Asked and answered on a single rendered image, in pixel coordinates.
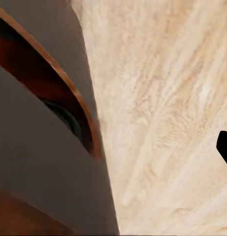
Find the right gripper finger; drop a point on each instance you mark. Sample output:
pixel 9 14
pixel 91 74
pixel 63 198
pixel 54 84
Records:
pixel 222 144

